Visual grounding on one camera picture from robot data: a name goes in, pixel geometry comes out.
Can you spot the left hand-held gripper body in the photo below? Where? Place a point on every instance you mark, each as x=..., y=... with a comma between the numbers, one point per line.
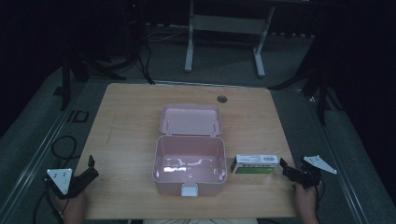
x=59, y=179

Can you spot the white metal stand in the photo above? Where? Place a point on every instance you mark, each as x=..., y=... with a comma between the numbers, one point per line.
x=229, y=24

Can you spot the person's left hand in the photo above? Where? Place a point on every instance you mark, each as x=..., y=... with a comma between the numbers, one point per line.
x=74, y=205

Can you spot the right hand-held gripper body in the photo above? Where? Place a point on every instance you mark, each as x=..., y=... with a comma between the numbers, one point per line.
x=309, y=175

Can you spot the black tripod stand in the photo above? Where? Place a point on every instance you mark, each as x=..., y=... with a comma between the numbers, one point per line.
x=322, y=90
x=66, y=81

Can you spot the person's right hand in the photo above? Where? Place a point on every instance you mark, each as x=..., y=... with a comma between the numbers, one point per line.
x=306, y=199

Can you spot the white and green carton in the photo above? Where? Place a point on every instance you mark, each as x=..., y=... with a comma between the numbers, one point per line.
x=253, y=164

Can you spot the pink plastic box with lid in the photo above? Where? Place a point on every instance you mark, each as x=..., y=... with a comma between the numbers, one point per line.
x=190, y=155

